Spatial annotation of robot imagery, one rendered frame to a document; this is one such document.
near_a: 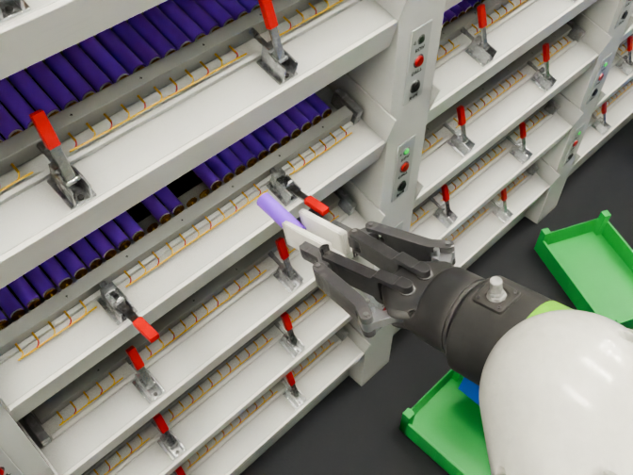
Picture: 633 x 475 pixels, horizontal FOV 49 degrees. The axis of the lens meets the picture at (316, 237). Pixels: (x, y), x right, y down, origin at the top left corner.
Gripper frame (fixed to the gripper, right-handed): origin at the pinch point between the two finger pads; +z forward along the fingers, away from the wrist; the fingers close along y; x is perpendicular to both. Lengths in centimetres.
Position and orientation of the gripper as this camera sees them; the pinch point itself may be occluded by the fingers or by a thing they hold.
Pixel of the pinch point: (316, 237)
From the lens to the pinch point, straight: 74.1
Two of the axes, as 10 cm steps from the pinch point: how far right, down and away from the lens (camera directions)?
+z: -6.8, -3.6, 6.4
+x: 1.8, 7.6, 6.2
